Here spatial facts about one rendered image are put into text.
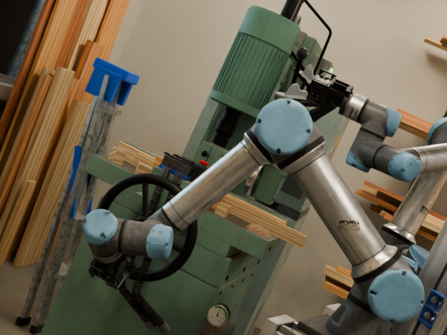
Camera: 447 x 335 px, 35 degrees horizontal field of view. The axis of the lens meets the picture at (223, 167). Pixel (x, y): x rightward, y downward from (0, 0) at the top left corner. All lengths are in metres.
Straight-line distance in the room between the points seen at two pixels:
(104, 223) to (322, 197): 0.47
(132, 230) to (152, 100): 3.22
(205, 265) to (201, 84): 2.73
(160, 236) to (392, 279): 0.50
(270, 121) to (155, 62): 3.33
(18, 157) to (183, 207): 1.94
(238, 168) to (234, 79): 0.55
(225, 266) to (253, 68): 0.59
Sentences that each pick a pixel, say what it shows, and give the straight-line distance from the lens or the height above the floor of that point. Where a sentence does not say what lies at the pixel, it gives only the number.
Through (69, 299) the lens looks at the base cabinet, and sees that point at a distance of 2.23.
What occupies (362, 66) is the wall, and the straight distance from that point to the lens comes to 4.58.
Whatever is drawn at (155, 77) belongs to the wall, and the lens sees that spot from 4.77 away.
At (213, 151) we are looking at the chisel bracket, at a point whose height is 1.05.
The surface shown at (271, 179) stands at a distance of 2.34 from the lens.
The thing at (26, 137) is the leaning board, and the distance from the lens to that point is 3.51.
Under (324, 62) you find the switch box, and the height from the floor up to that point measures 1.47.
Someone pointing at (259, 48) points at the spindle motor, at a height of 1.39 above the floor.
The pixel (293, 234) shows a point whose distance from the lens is 2.17.
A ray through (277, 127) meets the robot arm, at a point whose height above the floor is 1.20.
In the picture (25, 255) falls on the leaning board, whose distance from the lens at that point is 3.86.
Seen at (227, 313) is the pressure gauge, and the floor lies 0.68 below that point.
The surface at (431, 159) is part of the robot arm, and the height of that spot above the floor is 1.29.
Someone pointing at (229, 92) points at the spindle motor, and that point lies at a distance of 2.14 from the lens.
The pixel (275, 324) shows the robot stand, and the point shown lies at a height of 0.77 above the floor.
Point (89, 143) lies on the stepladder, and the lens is 3.00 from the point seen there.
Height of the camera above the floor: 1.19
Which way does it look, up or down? 4 degrees down
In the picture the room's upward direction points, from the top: 25 degrees clockwise
